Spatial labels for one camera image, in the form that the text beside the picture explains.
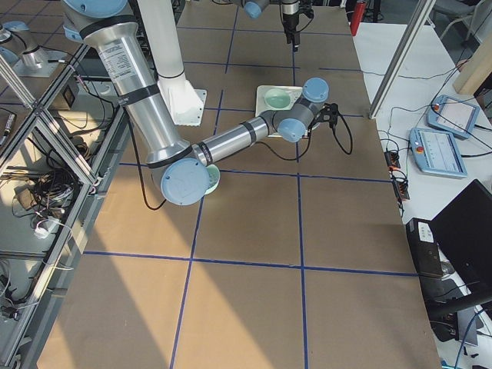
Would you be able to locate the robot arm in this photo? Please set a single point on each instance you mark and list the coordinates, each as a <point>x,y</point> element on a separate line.
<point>155,100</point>
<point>254,8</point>

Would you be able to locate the red fire extinguisher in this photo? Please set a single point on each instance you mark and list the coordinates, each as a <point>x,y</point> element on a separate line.
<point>357,16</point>

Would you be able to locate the far blue teach pendant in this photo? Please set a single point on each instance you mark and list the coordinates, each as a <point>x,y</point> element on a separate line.
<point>453,115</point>

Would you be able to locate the blue teach pendant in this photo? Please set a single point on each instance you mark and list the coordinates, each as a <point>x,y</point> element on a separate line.
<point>436,153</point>
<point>453,115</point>

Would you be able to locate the black box on desk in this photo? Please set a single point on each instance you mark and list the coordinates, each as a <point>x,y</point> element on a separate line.
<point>424,249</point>

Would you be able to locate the aluminium side frame rail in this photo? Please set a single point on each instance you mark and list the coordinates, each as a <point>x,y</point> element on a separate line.
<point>56,168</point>

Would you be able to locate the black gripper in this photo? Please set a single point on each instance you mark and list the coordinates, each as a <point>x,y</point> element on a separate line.
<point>288,17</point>

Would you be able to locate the black laptop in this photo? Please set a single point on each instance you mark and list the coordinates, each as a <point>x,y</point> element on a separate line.
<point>462,230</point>

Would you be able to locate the cream bear tray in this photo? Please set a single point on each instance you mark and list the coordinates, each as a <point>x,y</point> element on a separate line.
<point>295,92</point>

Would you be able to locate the near blue teach pendant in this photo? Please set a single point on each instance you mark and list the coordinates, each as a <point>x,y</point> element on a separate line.
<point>436,153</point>

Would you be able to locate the green bowl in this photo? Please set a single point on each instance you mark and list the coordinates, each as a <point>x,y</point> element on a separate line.
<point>277,99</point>
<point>214,178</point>

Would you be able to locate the aluminium frame post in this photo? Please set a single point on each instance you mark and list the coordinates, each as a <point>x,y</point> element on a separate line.
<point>418,18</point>

